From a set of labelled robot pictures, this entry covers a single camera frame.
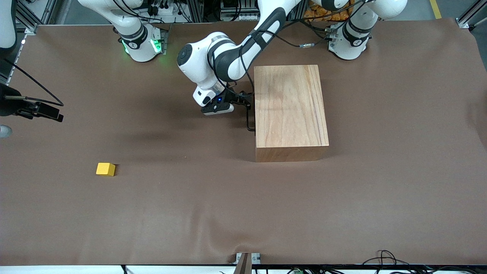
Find black cable bundle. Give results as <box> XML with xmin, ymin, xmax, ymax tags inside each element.
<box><xmin>358</xmin><ymin>250</ymin><xmax>487</xmax><ymax>274</ymax></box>

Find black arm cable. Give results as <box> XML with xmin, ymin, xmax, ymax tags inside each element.
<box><xmin>0</xmin><ymin>57</ymin><xmax>64</xmax><ymax>107</ymax></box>
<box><xmin>211</xmin><ymin>0</ymin><xmax>366</xmax><ymax>100</ymax></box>

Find white power strip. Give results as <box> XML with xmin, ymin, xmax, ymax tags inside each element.
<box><xmin>146</xmin><ymin>0</ymin><xmax>180</xmax><ymax>16</ymax></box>

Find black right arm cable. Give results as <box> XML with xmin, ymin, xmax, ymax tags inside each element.
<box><xmin>0</xmin><ymin>57</ymin><xmax>64</xmax><ymax>107</ymax></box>

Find brown table cloth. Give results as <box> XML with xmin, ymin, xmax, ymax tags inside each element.
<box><xmin>0</xmin><ymin>19</ymin><xmax>487</xmax><ymax>266</ymax></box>

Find wooden drawer with black handle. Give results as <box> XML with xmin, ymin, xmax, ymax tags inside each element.
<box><xmin>246</xmin><ymin>91</ymin><xmax>256</xmax><ymax>133</ymax></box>

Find yellow block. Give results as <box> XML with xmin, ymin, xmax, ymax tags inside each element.
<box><xmin>96</xmin><ymin>162</ymin><xmax>116</xmax><ymax>177</ymax></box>

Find wooden cabinet box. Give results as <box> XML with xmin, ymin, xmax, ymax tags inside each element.
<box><xmin>254</xmin><ymin>65</ymin><xmax>329</xmax><ymax>163</ymax></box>

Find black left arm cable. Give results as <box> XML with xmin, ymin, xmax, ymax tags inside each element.
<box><xmin>211</xmin><ymin>0</ymin><xmax>366</xmax><ymax>100</ymax></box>

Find aluminium frame profile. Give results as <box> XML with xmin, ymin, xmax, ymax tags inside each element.
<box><xmin>186</xmin><ymin>0</ymin><xmax>204</xmax><ymax>22</ymax></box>
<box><xmin>11</xmin><ymin>0</ymin><xmax>58</xmax><ymax>35</ymax></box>
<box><xmin>456</xmin><ymin>0</ymin><xmax>487</xmax><ymax>29</ymax></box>

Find metal table clamp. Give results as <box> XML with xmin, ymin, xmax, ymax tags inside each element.
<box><xmin>235</xmin><ymin>252</ymin><xmax>261</xmax><ymax>274</ymax></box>

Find orange bagged items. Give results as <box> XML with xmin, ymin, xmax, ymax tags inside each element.
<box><xmin>309</xmin><ymin>0</ymin><xmax>355</xmax><ymax>22</ymax></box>

